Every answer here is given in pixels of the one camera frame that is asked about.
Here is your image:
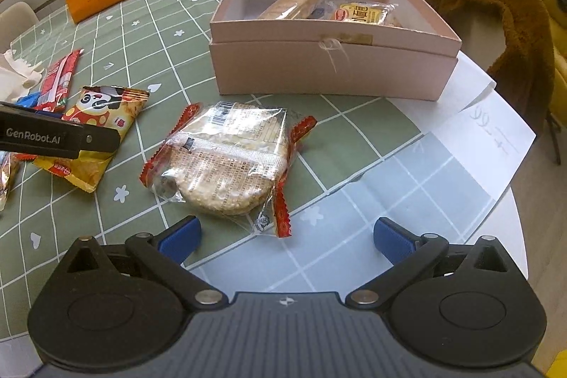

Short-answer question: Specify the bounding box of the blue seaweed snack bag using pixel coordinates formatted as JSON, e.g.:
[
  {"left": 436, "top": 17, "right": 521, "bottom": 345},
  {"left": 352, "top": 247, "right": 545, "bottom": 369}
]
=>
[{"left": 15, "top": 91, "right": 41, "bottom": 108}]

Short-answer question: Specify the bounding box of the small orange snack packet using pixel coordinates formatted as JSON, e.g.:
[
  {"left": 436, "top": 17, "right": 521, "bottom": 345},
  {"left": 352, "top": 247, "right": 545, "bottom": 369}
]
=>
[{"left": 0, "top": 152, "right": 19, "bottom": 211}]

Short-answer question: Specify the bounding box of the long red snack packet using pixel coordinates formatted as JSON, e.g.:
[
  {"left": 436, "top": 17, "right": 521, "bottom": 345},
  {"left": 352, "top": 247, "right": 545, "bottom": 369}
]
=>
[{"left": 35, "top": 49, "right": 84, "bottom": 113}]

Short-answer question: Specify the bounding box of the yellow panda snack bag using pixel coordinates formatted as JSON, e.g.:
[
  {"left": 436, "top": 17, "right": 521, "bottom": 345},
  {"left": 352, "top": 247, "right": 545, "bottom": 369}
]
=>
[{"left": 33, "top": 85, "right": 150, "bottom": 193}]

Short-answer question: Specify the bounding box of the clear-wrapped rice cracker pack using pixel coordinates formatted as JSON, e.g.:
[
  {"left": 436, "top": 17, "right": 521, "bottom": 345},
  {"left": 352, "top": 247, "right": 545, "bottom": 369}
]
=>
[{"left": 139, "top": 102, "right": 317, "bottom": 238}]

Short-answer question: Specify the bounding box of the cream cartoon tote bag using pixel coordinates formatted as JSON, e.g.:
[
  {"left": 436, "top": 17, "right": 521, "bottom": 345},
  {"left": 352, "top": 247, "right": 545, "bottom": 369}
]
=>
[{"left": 0, "top": 50, "right": 44, "bottom": 103}]

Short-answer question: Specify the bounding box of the beige dining chair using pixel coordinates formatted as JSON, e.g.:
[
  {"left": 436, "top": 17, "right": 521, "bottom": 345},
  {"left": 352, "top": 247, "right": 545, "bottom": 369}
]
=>
[{"left": 0, "top": 2, "right": 38, "bottom": 53}]

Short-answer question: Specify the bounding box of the green checkered tablecloth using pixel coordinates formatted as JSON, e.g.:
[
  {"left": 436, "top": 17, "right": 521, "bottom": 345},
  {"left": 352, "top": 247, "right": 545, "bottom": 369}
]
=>
[{"left": 1, "top": 0, "right": 495, "bottom": 340}]

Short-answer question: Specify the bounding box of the white paper sheet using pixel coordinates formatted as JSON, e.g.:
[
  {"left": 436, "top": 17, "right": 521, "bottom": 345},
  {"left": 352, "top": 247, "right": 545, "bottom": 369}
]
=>
[{"left": 390, "top": 52, "right": 535, "bottom": 200}]

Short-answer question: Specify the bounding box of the brown fuzzy coat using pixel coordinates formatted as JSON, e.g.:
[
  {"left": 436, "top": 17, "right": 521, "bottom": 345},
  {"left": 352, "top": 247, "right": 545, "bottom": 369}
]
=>
[{"left": 426, "top": 0, "right": 555, "bottom": 133}]

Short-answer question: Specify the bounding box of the pink cardboard box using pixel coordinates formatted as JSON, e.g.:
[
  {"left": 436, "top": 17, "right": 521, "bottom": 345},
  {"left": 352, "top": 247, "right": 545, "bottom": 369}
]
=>
[{"left": 209, "top": 0, "right": 461, "bottom": 101}]

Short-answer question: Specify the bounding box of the yellow snack packet in box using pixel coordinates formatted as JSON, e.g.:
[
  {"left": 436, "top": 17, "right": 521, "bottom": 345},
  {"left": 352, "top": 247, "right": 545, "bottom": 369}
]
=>
[{"left": 331, "top": 2, "right": 398, "bottom": 25}]

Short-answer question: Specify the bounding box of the wrapped biscuit stick pack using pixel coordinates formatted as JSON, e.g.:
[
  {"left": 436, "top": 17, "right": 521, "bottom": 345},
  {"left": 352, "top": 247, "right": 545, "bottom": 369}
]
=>
[{"left": 259, "top": 0, "right": 323, "bottom": 20}]

